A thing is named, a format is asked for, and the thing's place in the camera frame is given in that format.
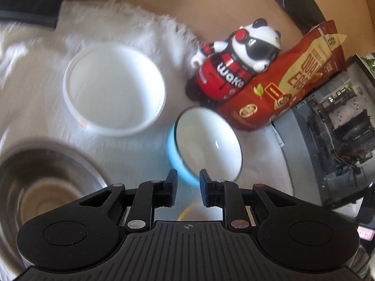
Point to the white textured cloth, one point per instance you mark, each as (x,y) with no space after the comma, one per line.
(35,93)

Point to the black round device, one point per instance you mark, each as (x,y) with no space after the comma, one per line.
(296,0)

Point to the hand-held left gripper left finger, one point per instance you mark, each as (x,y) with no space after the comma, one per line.
(173,187)

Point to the dark cloth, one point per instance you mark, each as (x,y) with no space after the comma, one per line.
(29,5)

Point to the stainless steel bowl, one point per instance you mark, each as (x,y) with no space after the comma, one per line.
(44,181)

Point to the red bottle with panda cap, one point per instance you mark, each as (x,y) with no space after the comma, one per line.
(222,76)

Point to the yellow-rimmed bowl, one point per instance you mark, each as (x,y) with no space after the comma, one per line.
(190,213)

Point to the white round plastic bowl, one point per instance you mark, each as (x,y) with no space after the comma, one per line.
(117,87)

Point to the red snack bag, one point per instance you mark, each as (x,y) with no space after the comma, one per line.
(263,102)

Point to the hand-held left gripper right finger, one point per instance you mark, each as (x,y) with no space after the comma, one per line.
(204,188)

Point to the blue bowl with white inside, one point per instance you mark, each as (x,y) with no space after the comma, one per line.
(205,140)

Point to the open computer case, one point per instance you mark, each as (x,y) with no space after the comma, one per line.
(337,128)

